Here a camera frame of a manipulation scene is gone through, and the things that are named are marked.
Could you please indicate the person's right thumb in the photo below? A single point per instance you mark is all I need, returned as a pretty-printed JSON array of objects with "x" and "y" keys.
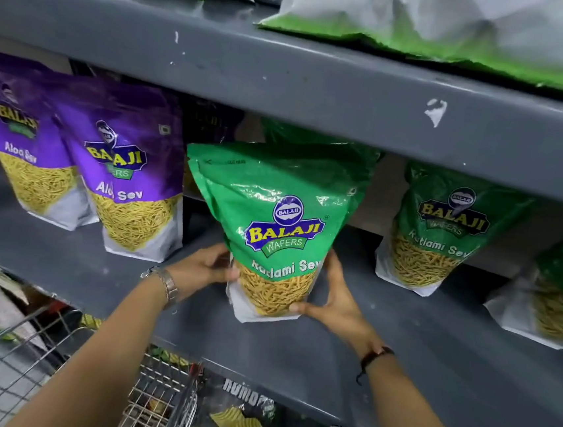
[{"x": 308, "y": 308}]

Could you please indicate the person's right forearm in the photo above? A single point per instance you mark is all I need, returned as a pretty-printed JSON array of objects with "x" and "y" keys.
[{"x": 411, "y": 417}]

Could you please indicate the purple snack packet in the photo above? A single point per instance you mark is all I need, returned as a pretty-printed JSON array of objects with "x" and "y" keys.
[
  {"x": 20, "y": 146},
  {"x": 131, "y": 176}
]

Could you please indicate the black chips packet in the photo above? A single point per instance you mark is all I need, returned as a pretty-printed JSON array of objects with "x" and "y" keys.
[{"x": 237, "y": 415}]

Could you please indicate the person's right hand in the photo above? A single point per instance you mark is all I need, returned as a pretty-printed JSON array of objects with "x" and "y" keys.
[{"x": 344, "y": 311}]

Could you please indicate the green snack packet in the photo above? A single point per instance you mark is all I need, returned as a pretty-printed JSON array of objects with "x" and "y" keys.
[
  {"x": 282, "y": 206},
  {"x": 439, "y": 226},
  {"x": 556, "y": 297},
  {"x": 309, "y": 133}
]

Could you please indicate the black wrist thread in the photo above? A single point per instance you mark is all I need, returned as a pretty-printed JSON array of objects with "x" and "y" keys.
[{"x": 373, "y": 358}]

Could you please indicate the person's left thumb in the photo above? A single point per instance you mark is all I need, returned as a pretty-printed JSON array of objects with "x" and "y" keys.
[{"x": 228, "y": 275}]

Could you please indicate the grey metal shelf board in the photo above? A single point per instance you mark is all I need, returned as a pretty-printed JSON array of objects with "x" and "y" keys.
[
  {"x": 445, "y": 366},
  {"x": 293, "y": 88}
]

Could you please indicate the large white and green packet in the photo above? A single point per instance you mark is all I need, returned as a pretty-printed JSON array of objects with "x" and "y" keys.
[{"x": 429, "y": 21}]

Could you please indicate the person's left hand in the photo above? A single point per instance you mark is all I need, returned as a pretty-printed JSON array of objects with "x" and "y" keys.
[{"x": 199, "y": 270}]

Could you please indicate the person's left forearm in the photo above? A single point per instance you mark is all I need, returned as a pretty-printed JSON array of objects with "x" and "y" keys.
[{"x": 98, "y": 362}]

